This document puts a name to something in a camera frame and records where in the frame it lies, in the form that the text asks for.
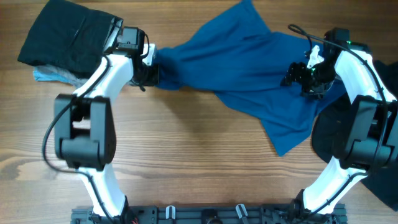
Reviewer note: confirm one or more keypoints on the black garment at right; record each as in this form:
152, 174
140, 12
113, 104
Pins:
330, 130

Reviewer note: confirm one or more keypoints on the black folded garment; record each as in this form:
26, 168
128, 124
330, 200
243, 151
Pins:
69, 36

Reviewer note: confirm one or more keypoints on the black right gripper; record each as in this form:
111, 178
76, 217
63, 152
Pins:
295, 73

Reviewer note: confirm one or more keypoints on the light blue folded garment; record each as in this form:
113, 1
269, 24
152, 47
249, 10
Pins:
51, 77

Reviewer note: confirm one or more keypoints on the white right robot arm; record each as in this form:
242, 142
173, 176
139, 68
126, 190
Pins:
366, 141

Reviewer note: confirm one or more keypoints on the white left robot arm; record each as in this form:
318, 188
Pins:
85, 136

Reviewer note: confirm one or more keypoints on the grey folded garment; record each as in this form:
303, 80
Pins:
79, 81

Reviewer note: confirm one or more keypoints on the blue t-shirt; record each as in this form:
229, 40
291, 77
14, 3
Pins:
239, 59

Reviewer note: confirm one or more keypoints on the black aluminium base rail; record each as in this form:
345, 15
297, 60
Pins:
265, 214

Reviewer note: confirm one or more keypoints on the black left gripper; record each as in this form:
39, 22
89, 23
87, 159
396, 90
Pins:
154, 78

